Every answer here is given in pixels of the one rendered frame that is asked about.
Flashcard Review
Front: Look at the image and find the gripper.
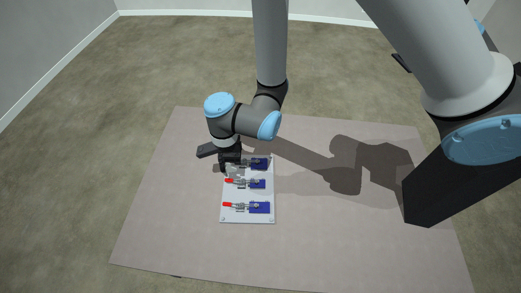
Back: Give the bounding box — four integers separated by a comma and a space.
218, 135, 242, 177

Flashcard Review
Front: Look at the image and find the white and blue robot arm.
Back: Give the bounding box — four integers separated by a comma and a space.
196, 0, 521, 166

